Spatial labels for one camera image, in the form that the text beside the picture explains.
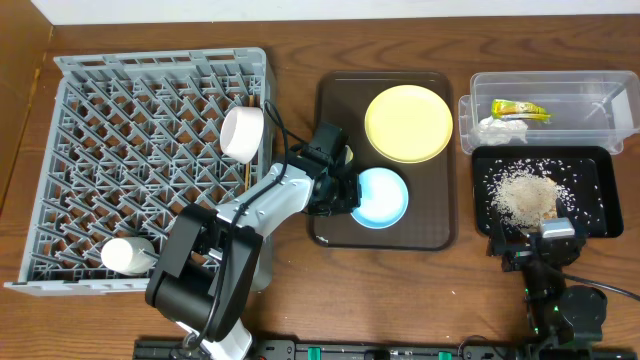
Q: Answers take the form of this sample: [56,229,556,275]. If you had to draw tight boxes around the rice and food scraps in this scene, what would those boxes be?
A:
[479,158,600,230]

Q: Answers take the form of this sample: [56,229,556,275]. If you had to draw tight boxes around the light blue bowl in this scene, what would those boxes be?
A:
[351,167,409,230]

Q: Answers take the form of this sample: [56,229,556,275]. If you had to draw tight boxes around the yellow round plate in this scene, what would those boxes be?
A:
[364,85,453,164]

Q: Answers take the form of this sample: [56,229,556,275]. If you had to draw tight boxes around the white paper napkin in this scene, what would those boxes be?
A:
[472,116,528,146]

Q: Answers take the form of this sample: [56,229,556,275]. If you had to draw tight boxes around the white round bowl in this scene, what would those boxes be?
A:
[219,106,264,164]

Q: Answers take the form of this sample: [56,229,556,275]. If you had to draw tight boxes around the green snack wrapper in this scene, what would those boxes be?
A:
[491,99,551,123]

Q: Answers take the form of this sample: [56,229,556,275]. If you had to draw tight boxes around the small white cup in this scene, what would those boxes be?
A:
[100,237,155,276]

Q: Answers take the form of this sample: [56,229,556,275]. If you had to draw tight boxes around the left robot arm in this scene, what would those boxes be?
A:
[145,145,361,359]

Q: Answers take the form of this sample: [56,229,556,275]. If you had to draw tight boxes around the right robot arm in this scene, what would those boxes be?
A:
[487,201,607,359]

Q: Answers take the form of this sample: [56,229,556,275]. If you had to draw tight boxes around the grey plastic dishwasher rack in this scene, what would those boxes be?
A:
[10,47,276,296]

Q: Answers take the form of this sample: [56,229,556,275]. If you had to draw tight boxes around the black rectangular tray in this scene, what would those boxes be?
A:
[472,146,624,238]

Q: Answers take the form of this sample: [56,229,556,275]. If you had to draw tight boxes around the dark brown serving tray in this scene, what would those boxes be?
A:
[307,71,457,251]

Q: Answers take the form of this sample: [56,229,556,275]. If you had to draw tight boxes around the clear plastic bin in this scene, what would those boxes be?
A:
[458,70,639,154]

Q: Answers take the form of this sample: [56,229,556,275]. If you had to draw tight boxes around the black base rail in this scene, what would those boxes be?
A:
[132,337,640,360]

